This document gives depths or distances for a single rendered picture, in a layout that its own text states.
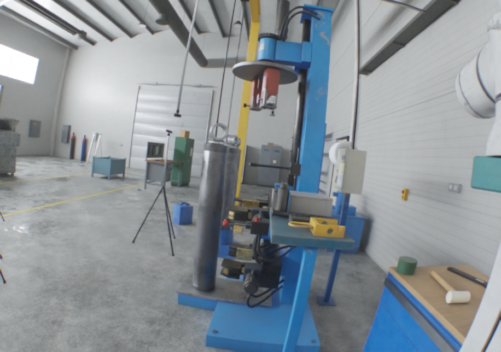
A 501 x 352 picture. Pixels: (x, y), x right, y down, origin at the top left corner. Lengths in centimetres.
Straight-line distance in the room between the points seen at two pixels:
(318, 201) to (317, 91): 94
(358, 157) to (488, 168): 203
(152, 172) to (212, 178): 605
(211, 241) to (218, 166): 65
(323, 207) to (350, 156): 78
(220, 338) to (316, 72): 220
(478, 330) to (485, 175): 26
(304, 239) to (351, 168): 129
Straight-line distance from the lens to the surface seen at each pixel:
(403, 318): 132
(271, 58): 235
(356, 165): 248
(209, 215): 226
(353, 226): 445
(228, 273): 220
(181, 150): 941
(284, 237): 128
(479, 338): 42
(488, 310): 40
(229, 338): 204
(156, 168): 812
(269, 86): 210
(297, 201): 178
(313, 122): 221
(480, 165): 54
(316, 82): 229
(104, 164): 984
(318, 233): 134
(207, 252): 237
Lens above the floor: 142
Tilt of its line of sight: 2 degrees down
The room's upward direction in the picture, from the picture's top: 7 degrees clockwise
